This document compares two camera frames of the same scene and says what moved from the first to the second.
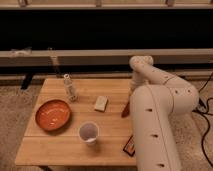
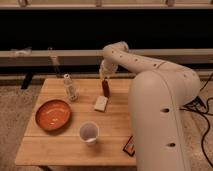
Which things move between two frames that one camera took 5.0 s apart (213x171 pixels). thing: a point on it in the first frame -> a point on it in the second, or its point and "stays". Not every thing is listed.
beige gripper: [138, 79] -> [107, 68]
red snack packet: [129, 147] stays
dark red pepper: [126, 111] -> [106, 88]
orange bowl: [53, 114] stays
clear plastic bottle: [70, 90] stays
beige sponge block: [101, 103] stays
